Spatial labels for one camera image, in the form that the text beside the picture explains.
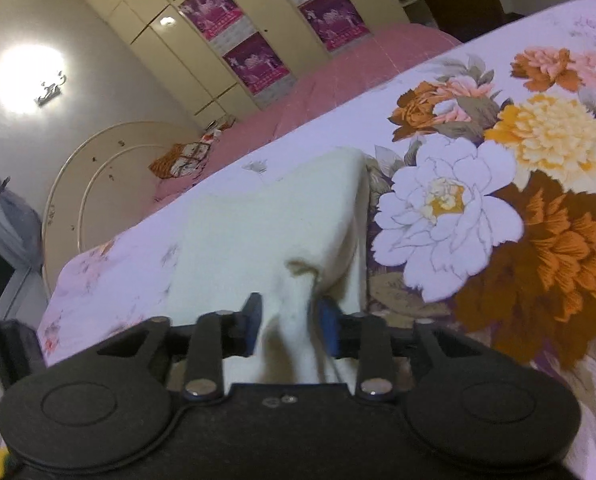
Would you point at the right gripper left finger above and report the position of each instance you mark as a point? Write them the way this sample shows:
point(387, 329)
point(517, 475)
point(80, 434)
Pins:
point(217, 336)

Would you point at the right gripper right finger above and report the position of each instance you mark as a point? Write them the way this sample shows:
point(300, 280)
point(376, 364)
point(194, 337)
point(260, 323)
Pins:
point(364, 338)

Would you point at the pale green knit sweater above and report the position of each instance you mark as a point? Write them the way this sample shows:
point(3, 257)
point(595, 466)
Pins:
point(292, 241)

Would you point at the blue grey curtain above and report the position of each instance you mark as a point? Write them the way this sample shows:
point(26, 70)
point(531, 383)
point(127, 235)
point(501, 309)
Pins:
point(20, 231)

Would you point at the orange patterned pillow pile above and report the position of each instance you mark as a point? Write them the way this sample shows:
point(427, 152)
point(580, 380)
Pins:
point(185, 159)

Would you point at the cream round headboard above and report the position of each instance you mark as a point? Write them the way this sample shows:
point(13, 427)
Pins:
point(104, 188)

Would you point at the floral lilac bedsheet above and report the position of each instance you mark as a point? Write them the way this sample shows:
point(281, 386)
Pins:
point(481, 211)

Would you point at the pink checked bed cover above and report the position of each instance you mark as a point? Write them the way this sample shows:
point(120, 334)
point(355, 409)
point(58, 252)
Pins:
point(372, 61)

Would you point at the lower left pink poster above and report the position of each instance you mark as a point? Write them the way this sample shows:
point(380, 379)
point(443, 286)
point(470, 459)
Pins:
point(261, 71)

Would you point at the cream wardrobe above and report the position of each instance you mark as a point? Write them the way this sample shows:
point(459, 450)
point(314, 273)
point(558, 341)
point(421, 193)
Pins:
point(196, 76)

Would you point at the upper left pink poster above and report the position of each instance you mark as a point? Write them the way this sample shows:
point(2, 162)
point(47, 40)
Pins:
point(221, 22)

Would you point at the lower right pink poster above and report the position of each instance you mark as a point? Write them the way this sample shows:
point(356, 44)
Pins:
point(335, 22)

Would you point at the wall lamp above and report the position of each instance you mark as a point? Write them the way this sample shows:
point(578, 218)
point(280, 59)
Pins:
point(50, 89)

